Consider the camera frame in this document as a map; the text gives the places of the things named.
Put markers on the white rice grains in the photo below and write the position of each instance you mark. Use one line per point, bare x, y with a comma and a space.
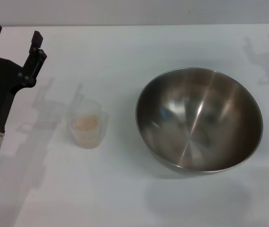
86, 124

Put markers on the clear plastic measuring cup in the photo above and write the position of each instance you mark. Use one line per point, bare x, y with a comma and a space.
87, 139

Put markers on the stainless steel mixing bowl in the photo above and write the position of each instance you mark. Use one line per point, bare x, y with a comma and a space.
196, 123

